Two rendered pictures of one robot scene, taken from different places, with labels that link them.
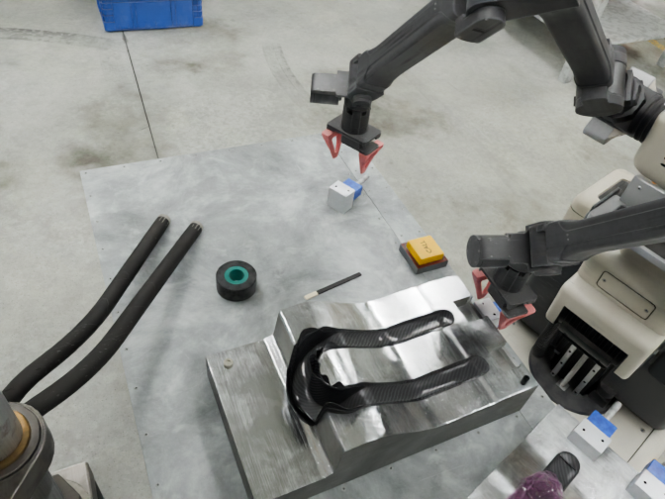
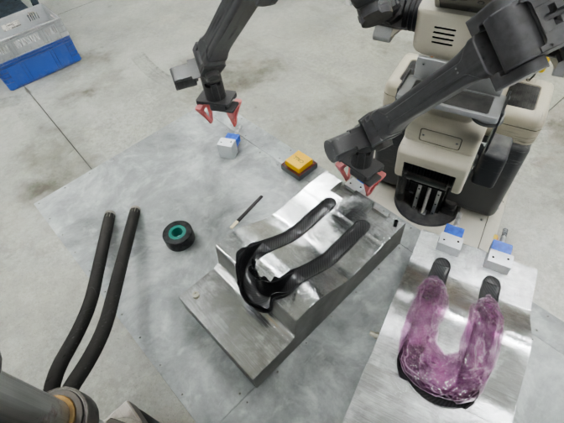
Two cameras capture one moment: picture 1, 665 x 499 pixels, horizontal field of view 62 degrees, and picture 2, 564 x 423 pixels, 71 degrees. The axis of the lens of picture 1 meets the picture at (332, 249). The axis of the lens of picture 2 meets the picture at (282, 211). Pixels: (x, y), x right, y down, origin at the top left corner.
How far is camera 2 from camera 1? 0.04 m
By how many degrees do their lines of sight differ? 7
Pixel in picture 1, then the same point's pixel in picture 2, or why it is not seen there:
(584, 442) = (446, 247)
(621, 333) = (446, 164)
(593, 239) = (404, 113)
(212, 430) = (204, 342)
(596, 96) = (371, 11)
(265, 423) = (237, 323)
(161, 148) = (90, 159)
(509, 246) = (352, 138)
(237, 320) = (190, 262)
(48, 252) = (42, 266)
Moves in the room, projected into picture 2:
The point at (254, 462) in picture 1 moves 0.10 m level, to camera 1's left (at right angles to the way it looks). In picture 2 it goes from (240, 352) to (192, 364)
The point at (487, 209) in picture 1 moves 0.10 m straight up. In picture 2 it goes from (331, 114) to (332, 101)
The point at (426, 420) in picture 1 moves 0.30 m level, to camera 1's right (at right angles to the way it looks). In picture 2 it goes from (342, 276) to (468, 246)
